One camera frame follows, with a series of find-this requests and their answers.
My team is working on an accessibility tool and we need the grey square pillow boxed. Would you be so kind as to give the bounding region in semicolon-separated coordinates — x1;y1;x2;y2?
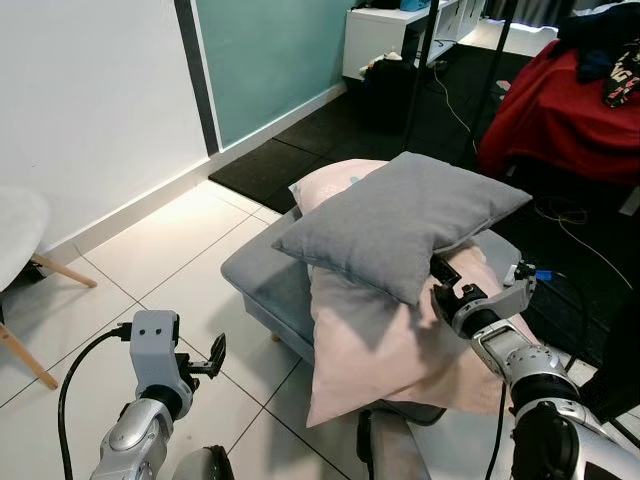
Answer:
272;152;534;307

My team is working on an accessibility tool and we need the large pink pillow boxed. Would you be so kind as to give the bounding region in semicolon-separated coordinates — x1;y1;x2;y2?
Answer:
306;243;546;429

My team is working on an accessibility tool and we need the small pink pillow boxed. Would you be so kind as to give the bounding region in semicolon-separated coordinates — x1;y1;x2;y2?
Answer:
289;159;390;215

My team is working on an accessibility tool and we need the white chair with wooden legs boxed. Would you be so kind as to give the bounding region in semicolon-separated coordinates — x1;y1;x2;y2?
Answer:
0;186;99;391

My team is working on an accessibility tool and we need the grey upholstered ottoman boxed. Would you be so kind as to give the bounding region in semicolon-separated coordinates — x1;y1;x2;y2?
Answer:
220;205;523;426

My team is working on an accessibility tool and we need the grey robot knee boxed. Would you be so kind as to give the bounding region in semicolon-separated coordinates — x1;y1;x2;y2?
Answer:
170;446;237;480

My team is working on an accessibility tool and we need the grey robot leg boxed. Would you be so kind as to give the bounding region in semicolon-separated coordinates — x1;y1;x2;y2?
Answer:
357;408;433;480

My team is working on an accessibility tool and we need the large black object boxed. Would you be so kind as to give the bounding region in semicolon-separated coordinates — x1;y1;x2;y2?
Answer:
578;288;640;423

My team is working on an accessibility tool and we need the black bag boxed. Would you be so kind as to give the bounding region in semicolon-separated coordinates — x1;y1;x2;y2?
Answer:
358;54;421;133

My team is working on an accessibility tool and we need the red blanket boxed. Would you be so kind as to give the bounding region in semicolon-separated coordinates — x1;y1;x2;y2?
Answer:
477;40;640;188

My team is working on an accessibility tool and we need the black floor mat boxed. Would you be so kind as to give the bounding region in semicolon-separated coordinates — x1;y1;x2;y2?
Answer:
208;42;640;373

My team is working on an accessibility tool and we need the black stand pole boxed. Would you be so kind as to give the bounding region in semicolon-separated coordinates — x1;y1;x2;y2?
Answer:
403;0;443;153
468;0;523;169

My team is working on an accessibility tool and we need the white shelf unit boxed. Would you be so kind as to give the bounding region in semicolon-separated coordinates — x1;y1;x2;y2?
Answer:
342;0;476;82

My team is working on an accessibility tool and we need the patterned black garment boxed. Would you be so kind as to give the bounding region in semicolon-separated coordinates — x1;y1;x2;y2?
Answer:
602;44;640;109

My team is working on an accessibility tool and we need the dark clothes pile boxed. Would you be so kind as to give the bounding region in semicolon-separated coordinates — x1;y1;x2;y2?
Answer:
556;0;640;83

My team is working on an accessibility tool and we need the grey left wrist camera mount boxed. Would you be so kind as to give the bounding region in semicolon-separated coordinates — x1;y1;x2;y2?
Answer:
129;309;197;391

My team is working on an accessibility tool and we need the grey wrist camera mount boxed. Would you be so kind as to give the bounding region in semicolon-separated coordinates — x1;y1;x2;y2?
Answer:
456;264;538;325
129;309;197;391

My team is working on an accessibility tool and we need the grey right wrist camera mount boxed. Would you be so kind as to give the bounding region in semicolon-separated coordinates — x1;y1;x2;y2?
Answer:
456;264;538;325

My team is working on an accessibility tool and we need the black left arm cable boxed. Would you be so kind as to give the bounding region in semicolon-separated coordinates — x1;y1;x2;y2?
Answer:
57;323;133;480

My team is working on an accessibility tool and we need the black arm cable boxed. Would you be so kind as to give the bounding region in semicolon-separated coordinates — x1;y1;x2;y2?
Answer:
537;267;593;353
57;323;133;480

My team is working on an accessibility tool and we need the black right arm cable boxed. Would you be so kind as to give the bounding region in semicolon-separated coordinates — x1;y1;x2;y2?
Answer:
537;267;593;353

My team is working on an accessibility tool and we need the thin yellow floor cable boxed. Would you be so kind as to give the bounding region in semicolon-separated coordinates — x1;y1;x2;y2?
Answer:
533;194;593;229

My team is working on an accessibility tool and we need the thin white floor cable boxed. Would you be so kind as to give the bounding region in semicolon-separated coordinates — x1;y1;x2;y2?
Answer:
430;58;479;143

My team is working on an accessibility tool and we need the black vertical wall strip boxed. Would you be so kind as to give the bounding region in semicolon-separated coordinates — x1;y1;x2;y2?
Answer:
174;0;222;157

